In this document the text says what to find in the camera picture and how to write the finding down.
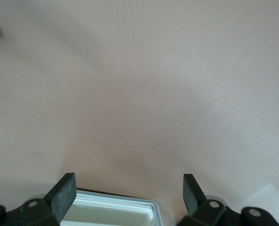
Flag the white plastic drawer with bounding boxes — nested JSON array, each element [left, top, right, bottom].
[[60, 196, 154, 226]]

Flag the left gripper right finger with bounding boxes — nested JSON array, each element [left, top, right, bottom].
[[181, 174, 227, 226]]

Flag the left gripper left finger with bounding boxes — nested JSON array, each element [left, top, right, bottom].
[[7, 173, 77, 226]]

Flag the white drawer cabinet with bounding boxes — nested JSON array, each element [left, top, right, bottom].
[[59, 187, 164, 226]]

